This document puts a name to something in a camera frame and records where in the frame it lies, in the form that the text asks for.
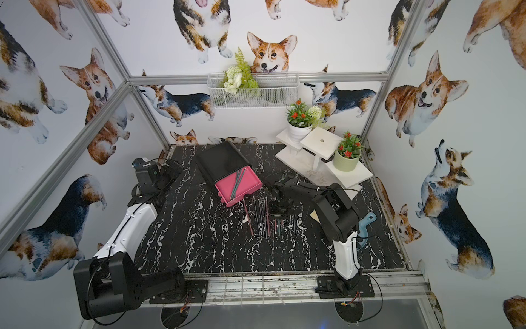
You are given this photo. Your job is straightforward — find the white wire wall basket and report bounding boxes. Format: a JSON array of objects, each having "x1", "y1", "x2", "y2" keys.
[{"x1": 207, "y1": 72, "x2": 299, "y2": 109}]

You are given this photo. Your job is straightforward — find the pink top drawer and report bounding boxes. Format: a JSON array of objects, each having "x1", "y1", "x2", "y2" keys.
[{"x1": 215, "y1": 165, "x2": 263, "y2": 208}]

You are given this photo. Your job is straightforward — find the white tiered display stand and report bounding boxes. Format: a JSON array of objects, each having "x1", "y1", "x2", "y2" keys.
[{"x1": 276, "y1": 127, "x2": 373, "y2": 198}]

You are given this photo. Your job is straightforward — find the green fern white flowers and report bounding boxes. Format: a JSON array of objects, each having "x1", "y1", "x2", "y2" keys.
[{"x1": 219, "y1": 48, "x2": 259, "y2": 95}]

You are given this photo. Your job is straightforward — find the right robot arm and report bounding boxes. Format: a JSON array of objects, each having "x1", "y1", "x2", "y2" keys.
[{"x1": 267, "y1": 176, "x2": 362, "y2": 294}]

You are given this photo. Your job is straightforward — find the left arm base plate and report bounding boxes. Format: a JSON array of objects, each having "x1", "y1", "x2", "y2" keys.
[{"x1": 149, "y1": 280, "x2": 209, "y2": 304}]

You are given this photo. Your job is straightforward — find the white pot red flowers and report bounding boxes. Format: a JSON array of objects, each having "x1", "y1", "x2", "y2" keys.
[{"x1": 287, "y1": 99, "x2": 325, "y2": 143}]

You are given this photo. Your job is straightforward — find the green pencil angled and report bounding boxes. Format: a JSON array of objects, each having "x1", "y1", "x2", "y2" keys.
[{"x1": 230, "y1": 169, "x2": 242, "y2": 200}]

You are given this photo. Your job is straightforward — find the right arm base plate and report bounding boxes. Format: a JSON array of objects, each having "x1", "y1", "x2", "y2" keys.
[{"x1": 315, "y1": 274, "x2": 375, "y2": 300}]

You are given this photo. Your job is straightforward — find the green pencil with eraser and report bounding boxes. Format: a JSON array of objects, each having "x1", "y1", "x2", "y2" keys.
[{"x1": 237, "y1": 168, "x2": 245, "y2": 190}]

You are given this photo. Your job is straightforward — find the black drawer cabinet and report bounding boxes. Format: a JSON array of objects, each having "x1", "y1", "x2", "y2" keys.
[{"x1": 196, "y1": 141, "x2": 250, "y2": 186}]

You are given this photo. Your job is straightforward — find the green pot red flowers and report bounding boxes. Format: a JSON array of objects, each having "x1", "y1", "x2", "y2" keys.
[{"x1": 333, "y1": 131, "x2": 362, "y2": 172}]

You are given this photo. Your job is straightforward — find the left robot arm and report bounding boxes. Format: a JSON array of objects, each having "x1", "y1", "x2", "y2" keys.
[{"x1": 73, "y1": 158, "x2": 186, "y2": 322}]

